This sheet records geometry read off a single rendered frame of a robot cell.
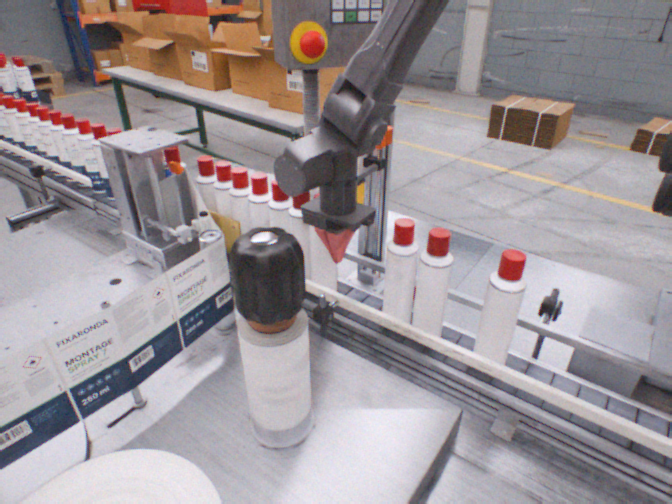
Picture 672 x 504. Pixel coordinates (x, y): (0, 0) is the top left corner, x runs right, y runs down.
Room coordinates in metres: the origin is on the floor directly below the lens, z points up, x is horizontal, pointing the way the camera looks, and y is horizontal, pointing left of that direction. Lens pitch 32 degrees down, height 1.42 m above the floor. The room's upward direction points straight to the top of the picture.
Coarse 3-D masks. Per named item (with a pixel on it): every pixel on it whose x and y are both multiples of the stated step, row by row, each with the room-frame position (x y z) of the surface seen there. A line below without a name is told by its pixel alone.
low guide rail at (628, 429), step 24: (312, 288) 0.69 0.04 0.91; (360, 312) 0.62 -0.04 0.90; (408, 336) 0.57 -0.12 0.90; (432, 336) 0.55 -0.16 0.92; (480, 360) 0.49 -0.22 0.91; (528, 384) 0.45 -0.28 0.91; (576, 408) 0.41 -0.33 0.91; (600, 408) 0.41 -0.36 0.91; (624, 432) 0.38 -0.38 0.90; (648, 432) 0.37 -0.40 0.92
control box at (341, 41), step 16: (272, 0) 0.82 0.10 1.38; (288, 0) 0.75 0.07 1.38; (304, 0) 0.75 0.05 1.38; (320, 0) 0.76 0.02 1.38; (384, 0) 0.79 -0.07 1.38; (272, 16) 0.83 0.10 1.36; (288, 16) 0.75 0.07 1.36; (304, 16) 0.75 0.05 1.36; (320, 16) 0.76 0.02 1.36; (288, 32) 0.75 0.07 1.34; (304, 32) 0.75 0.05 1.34; (320, 32) 0.76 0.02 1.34; (336, 32) 0.77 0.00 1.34; (352, 32) 0.78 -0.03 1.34; (368, 32) 0.79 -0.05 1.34; (288, 48) 0.75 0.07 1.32; (336, 48) 0.77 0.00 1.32; (352, 48) 0.78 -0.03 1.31; (288, 64) 0.75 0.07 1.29; (304, 64) 0.75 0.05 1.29; (320, 64) 0.76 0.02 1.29; (336, 64) 0.77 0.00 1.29
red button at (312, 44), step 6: (312, 30) 0.74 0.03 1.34; (306, 36) 0.73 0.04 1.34; (312, 36) 0.73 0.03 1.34; (318, 36) 0.73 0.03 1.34; (300, 42) 0.73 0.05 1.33; (306, 42) 0.72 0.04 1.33; (312, 42) 0.72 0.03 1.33; (318, 42) 0.73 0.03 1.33; (324, 42) 0.74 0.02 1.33; (300, 48) 0.73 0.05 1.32; (306, 48) 0.72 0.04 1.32; (312, 48) 0.72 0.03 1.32; (318, 48) 0.73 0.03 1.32; (324, 48) 0.74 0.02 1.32; (306, 54) 0.73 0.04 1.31; (312, 54) 0.73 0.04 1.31; (318, 54) 0.73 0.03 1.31
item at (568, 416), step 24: (336, 312) 0.65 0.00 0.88; (456, 336) 0.59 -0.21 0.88; (456, 360) 0.53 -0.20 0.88; (504, 384) 0.48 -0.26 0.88; (552, 384) 0.48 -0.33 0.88; (576, 384) 0.48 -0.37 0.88; (552, 408) 0.43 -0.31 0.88; (624, 408) 0.43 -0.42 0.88; (600, 432) 0.39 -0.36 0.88; (648, 456) 0.36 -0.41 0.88
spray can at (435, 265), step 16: (432, 240) 0.58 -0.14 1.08; (448, 240) 0.58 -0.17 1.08; (432, 256) 0.58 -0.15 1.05; (448, 256) 0.58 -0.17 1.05; (432, 272) 0.57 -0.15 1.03; (448, 272) 0.57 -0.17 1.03; (416, 288) 0.59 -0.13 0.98; (432, 288) 0.57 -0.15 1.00; (448, 288) 0.58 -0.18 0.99; (416, 304) 0.58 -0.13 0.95; (432, 304) 0.57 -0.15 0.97; (416, 320) 0.58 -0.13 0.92; (432, 320) 0.57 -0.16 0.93
